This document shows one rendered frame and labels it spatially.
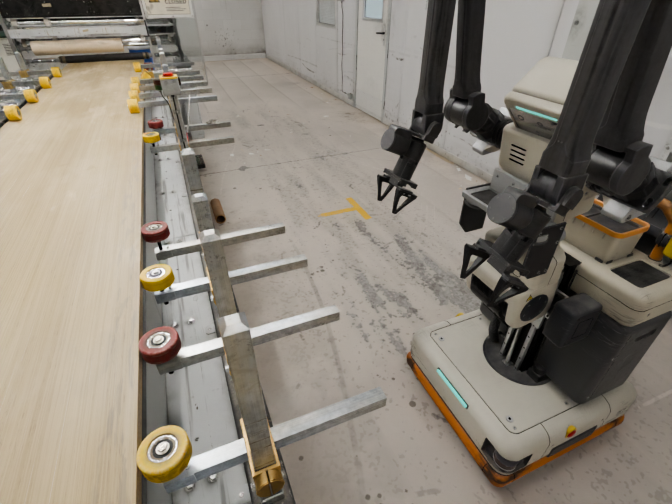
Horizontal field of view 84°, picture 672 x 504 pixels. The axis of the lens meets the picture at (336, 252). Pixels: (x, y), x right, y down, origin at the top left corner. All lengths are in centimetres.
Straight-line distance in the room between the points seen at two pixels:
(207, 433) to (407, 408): 100
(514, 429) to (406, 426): 45
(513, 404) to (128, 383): 126
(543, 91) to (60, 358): 119
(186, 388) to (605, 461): 160
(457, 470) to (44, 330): 144
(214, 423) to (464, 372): 97
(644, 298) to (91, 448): 136
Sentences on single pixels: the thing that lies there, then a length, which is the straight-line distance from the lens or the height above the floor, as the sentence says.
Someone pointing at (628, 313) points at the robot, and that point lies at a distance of 139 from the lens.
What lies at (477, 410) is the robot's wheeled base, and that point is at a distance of 156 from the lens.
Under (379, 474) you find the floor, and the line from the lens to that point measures 167.
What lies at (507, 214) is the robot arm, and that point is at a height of 119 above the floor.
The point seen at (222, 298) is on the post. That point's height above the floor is 102.
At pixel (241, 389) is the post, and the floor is 106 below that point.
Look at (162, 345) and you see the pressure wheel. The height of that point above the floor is 90.
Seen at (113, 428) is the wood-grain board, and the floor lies 90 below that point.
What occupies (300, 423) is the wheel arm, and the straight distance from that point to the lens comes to 81.
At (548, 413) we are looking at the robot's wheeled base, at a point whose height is 28.
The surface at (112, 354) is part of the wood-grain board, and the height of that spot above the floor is 90.
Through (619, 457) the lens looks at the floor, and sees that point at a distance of 203.
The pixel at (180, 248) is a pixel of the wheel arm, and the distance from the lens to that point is 134.
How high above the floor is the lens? 152
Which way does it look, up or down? 35 degrees down
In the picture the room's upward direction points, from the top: straight up
